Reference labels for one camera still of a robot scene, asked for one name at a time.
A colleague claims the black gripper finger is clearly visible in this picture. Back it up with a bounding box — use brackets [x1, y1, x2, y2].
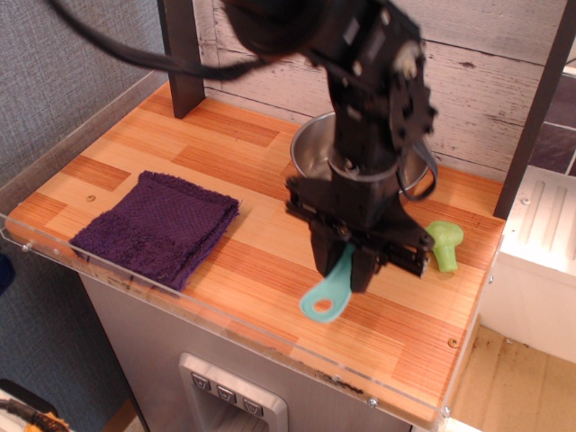
[350, 247, 389, 293]
[310, 220, 346, 276]

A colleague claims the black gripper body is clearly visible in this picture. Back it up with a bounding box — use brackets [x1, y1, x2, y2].
[286, 164, 434, 277]

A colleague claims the teal dish brush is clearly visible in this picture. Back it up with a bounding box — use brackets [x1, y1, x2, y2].
[300, 245, 355, 323]

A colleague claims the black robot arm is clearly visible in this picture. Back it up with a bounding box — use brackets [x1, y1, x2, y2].
[224, 1, 437, 293]

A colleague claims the stainless steel pot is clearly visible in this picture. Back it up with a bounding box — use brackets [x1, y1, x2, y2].
[291, 112, 430, 193]

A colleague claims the green toy broccoli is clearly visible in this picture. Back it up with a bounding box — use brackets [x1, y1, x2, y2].
[426, 220, 464, 273]

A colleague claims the purple folded towel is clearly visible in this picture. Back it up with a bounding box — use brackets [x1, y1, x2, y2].
[70, 171, 239, 292]

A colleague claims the white toy sink unit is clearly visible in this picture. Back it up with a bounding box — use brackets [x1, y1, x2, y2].
[480, 166, 575, 362]

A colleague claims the silver dispenser panel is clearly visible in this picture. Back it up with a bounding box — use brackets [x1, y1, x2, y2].
[178, 353, 289, 431]

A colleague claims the grey toy fridge cabinet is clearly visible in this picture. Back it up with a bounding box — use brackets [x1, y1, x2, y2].
[81, 276, 412, 431]

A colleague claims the clear acrylic edge guard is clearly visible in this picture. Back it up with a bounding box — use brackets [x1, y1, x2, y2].
[3, 203, 504, 430]

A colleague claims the orange and black object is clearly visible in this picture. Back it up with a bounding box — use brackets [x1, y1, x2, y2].
[1, 399, 70, 432]

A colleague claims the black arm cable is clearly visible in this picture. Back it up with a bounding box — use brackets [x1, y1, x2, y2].
[47, 0, 271, 83]

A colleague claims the dark right shelf post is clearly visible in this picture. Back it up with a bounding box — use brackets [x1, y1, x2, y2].
[493, 0, 575, 220]

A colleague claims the dark shelf post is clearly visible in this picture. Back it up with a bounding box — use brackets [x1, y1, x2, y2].
[157, 0, 205, 119]
[493, 0, 575, 220]

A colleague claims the dark left shelf post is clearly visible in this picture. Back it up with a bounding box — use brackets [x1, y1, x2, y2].
[157, 0, 205, 119]

